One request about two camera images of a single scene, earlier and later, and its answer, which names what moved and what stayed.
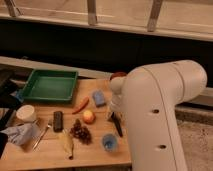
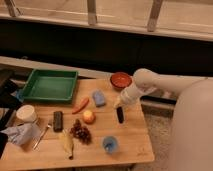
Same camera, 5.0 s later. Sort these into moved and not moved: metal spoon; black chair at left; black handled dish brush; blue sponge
Moved: black handled dish brush
Not moved: black chair at left; blue sponge; metal spoon
